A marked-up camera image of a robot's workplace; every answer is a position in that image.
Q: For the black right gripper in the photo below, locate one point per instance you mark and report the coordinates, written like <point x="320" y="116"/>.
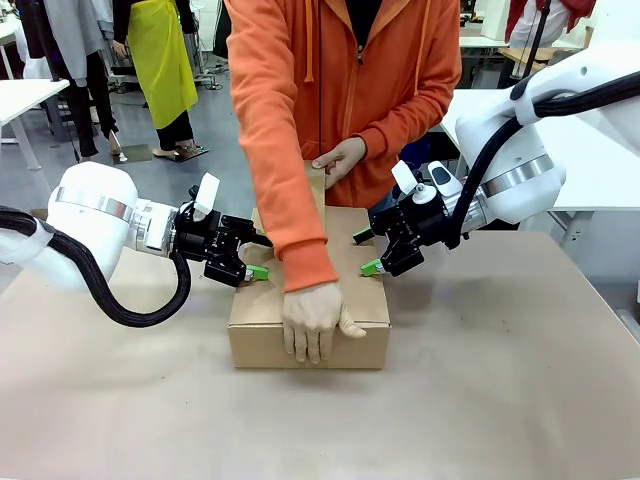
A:
<point x="415" y="220"/>

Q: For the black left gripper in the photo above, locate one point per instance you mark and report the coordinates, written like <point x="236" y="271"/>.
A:
<point x="197" y="232"/>

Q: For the brown cardboard shipping box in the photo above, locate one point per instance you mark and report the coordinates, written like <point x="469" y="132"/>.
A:
<point x="360" y="300"/>

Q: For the left forearm in orange sleeve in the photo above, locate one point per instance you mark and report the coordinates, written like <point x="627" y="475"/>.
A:
<point x="400" y="130"/>

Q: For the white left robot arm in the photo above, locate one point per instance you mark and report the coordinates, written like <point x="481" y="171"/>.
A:
<point x="95" y="200"/>

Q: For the right forearm in orange sleeve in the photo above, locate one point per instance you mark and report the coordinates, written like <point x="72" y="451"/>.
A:
<point x="295" y="225"/>

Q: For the person's left hand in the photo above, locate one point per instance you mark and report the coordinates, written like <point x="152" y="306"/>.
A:
<point x="345" y="157"/>

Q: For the person's right hand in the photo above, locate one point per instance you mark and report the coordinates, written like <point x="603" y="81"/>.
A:
<point x="312" y="320"/>

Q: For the square metal floor plate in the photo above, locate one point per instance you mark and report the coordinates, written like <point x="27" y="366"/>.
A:
<point x="132" y="153"/>

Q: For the orange hoodie torso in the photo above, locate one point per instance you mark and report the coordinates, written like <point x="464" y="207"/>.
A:
<point x="350" y="75"/>

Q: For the person in yellow apron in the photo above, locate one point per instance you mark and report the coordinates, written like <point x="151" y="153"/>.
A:
<point x="160" y="60"/>

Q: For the white background desk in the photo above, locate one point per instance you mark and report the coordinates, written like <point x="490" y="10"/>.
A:
<point x="482" y="42"/>

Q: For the small white table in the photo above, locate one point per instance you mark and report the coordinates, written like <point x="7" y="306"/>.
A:
<point x="25" y="97"/>

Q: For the black stand pole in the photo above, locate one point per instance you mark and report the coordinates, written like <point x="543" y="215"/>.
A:
<point x="537" y="35"/>

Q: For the person in red and white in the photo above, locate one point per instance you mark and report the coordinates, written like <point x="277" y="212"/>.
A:
<point x="525" y="25"/>

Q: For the person in grey top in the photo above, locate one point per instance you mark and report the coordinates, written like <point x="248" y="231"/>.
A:
<point x="75" y="40"/>

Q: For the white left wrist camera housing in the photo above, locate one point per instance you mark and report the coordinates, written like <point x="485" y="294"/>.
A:
<point x="207" y="192"/>

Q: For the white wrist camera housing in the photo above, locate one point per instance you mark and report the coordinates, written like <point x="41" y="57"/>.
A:
<point x="445" y="180"/>
<point x="207" y="192"/>

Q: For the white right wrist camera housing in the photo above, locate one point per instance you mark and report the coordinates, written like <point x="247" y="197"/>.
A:
<point x="445" y="180"/>

